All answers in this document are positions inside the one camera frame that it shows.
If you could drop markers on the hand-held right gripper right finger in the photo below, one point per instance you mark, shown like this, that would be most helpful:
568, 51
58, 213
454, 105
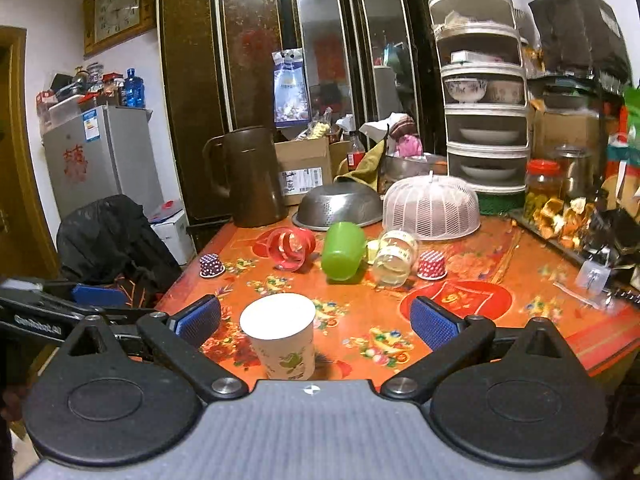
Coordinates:
432, 322

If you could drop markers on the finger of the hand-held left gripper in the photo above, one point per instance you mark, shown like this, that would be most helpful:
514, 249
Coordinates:
98, 295

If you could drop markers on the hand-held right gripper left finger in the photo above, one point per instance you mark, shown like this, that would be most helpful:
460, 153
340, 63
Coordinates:
196, 321

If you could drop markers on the white floral paper cup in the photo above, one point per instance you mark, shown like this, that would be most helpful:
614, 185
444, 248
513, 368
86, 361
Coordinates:
280, 340

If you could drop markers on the green plastic cup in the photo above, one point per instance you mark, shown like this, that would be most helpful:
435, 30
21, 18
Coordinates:
342, 251

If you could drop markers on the red transparent plastic cup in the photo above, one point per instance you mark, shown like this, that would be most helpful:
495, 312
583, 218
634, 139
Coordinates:
289, 248

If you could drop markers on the red polka dot cupcake liner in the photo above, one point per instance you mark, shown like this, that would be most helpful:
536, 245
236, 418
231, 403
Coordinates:
431, 265

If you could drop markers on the purple polka dot cupcake liner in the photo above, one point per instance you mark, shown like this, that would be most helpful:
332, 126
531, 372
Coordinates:
211, 265

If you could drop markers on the orange floral tablecloth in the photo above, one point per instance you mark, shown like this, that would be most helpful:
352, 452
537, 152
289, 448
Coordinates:
360, 310

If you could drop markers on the clear glass jar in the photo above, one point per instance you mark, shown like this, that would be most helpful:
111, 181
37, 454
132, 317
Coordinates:
395, 258

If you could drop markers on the white carton box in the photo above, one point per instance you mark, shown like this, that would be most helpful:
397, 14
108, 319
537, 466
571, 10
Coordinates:
173, 234

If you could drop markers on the small yellow green lid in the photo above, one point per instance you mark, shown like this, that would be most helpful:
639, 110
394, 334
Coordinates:
372, 251

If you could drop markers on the white mesh food cover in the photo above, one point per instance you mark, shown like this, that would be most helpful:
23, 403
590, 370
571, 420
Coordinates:
431, 208

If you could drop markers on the grey refrigerator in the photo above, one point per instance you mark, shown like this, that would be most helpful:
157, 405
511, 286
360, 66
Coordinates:
102, 162

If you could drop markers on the green woven mat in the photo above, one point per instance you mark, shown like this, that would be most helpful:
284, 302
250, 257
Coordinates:
500, 203

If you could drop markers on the wooden door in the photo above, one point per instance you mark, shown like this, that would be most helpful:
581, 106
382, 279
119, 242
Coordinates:
17, 170

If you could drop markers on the metal colander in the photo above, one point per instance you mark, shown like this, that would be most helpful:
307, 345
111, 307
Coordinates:
339, 205

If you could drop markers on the brown plastic pitcher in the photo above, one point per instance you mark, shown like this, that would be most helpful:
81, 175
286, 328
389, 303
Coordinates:
250, 177

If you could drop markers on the metal pot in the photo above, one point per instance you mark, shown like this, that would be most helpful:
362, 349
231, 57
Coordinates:
412, 166

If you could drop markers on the white plate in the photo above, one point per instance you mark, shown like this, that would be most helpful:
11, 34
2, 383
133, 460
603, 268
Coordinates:
489, 172
490, 135

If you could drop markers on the clear adhesive hook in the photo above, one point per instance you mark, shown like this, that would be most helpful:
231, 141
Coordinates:
593, 276

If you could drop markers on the pile of dried orange peels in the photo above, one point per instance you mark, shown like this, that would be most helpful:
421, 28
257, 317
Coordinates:
562, 216

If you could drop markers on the olive green cloth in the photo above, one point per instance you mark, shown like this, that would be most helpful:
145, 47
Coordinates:
362, 169

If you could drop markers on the red lid pickle jar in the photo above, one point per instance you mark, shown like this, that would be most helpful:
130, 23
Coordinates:
542, 189

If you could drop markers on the pink cloth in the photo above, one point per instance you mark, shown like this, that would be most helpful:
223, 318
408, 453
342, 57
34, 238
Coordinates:
410, 146

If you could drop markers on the red cap drink bottle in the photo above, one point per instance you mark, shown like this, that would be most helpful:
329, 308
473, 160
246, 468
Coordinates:
355, 153

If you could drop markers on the cardboard box with label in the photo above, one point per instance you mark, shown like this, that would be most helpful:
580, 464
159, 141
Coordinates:
304, 169

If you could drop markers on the clear plastic storage box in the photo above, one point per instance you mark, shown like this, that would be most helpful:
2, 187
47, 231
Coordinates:
64, 111

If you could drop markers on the glass jar with metal lid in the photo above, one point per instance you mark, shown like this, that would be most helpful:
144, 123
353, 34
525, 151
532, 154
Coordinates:
574, 169

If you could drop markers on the blue water bottle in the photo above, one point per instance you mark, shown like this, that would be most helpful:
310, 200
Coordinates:
133, 89

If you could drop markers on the white tiered dish rack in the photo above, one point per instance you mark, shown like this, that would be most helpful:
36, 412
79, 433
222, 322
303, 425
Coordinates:
482, 95

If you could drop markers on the plain cardboard box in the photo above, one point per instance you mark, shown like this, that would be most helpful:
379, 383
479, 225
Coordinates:
567, 130

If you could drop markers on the patterned ceramic bowl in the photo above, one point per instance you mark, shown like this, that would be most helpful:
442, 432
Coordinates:
465, 89

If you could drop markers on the pale ceramic bowl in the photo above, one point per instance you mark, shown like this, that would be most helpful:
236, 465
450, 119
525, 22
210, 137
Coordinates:
505, 92

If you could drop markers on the blue hanging plastic bag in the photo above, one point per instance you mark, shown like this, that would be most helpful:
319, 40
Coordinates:
289, 89

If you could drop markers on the dark wooden wardrobe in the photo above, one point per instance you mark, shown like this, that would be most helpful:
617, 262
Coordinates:
250, 45

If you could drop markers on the black plastic bag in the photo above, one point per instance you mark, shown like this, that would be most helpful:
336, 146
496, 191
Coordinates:
580, 30

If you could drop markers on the wooden wall clock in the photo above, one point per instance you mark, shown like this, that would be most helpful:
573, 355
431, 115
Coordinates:
118, 12

